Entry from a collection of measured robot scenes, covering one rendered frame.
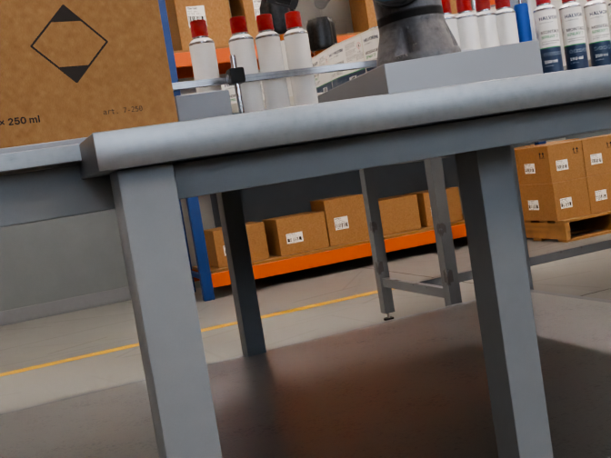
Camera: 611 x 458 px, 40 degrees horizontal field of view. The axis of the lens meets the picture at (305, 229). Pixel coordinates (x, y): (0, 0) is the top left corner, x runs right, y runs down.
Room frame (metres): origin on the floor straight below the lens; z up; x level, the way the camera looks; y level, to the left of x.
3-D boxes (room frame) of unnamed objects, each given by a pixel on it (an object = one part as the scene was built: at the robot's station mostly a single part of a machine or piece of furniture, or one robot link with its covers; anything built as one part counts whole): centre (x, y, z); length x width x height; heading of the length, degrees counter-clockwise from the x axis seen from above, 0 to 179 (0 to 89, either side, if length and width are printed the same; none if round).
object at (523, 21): (2.04, -0.60, 0.98); 0.03 x 0.03 x 0.17
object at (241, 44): (1.74, 0.07, 0.98); 0.05 x 0.05 x 0.20
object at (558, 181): (6.11, -1.86, 0.32); 1.20 x 0.83 x 0.64; 19
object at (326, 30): (2.45, -0.13, 1.04); 0.09 x 0.09 x 0.29
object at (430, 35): (1.48, -0.24, 0.95); 0.15 x 0.15 x 0.10
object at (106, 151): (1.42, -0.07, 0.81); 0.90 x 0.90 x 0.04; 20
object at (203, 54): (1.71, 0.15, 0.98); 0.05 x 0.05 x 0.20
